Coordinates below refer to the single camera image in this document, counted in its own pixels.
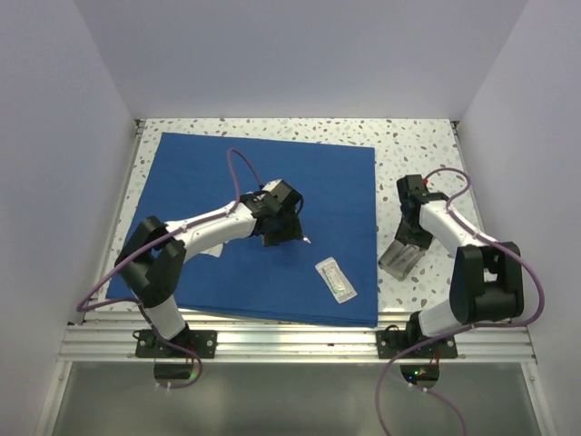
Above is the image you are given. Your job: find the metal instrument tray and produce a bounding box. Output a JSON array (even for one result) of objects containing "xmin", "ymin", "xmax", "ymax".
[{"xmin": 379, "ymin": 240, "xmax": 425, "ymax": 281}]

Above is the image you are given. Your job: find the white gauze pad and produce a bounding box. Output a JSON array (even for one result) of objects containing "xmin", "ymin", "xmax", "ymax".
[{"xmin": 200, "ymin": 243, "xmax": 227, "ymax": 258}]

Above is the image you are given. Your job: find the white suture packet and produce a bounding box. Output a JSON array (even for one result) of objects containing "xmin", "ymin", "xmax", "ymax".
[{"xmin": 315, "ymin": 257, "xmax": 358, "ymax": 304}]

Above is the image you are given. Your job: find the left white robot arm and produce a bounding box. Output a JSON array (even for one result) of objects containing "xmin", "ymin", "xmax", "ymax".
[{"xmin": 114, "ymin": 179, "xmax": 304, "ymax": 357}]

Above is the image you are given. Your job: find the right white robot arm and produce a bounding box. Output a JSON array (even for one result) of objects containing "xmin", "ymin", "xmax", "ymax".
[{"xmin": 379, "ymin": 174, "xmax": 524, "ymax": 357}]

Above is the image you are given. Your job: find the blue surgical drape cloth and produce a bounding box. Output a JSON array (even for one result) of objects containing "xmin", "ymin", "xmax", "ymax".
[{"xmin": 133, "ymin": 133, "xmax": 378, "ymax": 327}]

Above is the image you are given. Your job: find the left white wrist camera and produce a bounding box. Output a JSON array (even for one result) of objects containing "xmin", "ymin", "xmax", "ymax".
[{"xmin": 261, "ymin": 179, "xmax": 282, "ymax": 193}]

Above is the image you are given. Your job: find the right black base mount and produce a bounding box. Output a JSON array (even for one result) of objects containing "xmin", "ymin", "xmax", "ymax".
[{"xmin": 375, "ymin": 324, "xmax": 458, "ymax": 360}]

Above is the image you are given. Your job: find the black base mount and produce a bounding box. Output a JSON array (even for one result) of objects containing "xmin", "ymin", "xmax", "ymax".
[
  {"xmin": 375, "ymin": 324, "xmax": 458, "ymax": 360},
  {"xmin": 133, "ymin": 329, "xmax": 217, "ymax": 359}
]

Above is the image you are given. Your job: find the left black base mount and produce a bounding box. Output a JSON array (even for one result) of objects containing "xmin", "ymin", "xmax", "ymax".
[{"xmin": 133, "ymin": 329, "xmax": 217, "ymax": 359}]

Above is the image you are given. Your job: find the aluminium frame rail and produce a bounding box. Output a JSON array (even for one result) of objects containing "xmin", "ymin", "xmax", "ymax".
[{"xmin": 58, "ymin": 311, "xmax": 536, "ymax": 363}]

